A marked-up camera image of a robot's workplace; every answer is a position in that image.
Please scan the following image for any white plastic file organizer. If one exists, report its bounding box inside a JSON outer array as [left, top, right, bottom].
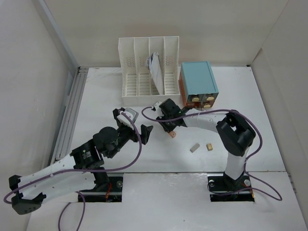
[[118, 36, 180, 106]]

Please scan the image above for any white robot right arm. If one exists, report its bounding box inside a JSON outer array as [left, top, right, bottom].
[[153, 99, 256, 190]]

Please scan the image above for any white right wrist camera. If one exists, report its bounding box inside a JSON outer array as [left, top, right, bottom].
[[152, 102, 162, 114]]

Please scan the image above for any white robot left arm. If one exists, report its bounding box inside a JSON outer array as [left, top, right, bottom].
[[4, 108, 153, 215]]

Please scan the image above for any blue drawer box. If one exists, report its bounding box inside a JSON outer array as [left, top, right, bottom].
[[180, 61, 219, 102]]

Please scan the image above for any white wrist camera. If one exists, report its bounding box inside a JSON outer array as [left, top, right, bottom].
[[152, 102, 162, 114], [116, 107, 139, 130]]

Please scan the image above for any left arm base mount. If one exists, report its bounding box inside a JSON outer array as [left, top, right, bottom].
[[81, 173, 124, 203]]

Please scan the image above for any orange drawer box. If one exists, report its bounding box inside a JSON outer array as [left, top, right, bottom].
[[179, 74, 215, 111]]

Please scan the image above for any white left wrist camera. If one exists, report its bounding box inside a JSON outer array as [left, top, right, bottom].
[[116, 107, 139, 130]]

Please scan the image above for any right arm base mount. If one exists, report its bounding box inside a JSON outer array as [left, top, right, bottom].
[[207, 173, 255, 202]]

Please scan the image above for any grey eraser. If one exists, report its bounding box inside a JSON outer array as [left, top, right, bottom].
[[190, 143, 200, 153]]

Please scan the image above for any small wooden stamp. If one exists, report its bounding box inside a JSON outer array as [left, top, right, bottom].
[[206, 143, 213, 151]]

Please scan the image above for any aluminium rail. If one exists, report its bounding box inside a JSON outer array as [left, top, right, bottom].
[[50, 66, 89, 164]]

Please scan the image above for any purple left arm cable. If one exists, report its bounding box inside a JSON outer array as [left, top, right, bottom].
[[3, 111, 142, 231]]

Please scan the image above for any orange highlighter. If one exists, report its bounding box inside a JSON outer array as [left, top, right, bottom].
[[169, 131, 177, 138]]

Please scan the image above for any white spiral notebook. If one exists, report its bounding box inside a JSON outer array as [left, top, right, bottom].
[[146, 51, 164, 95]]

